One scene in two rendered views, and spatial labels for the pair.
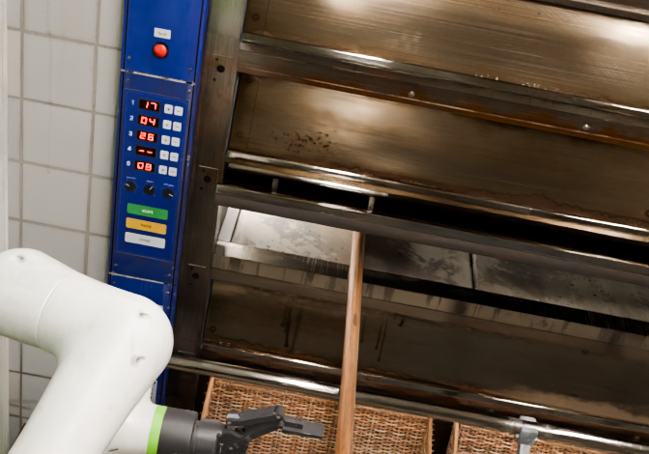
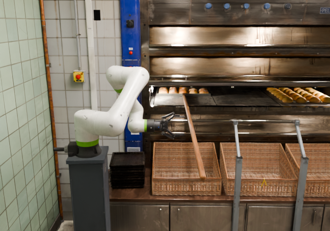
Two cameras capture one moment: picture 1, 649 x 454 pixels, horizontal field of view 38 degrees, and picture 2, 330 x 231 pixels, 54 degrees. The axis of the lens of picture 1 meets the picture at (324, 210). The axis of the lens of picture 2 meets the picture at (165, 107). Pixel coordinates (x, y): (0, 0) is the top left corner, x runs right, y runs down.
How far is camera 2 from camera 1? 1.14 m
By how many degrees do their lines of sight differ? 16
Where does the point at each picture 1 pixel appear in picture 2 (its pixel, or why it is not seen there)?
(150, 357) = (145, 75)
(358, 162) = (181, 72)
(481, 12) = (202, 30)
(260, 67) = (154, 53)
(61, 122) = not seen: hidden behind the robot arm
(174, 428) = (150, 121)
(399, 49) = (185, 42)
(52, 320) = (123, 72)
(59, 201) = (109, 99)
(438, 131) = (198, 62)
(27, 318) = (118, 74)
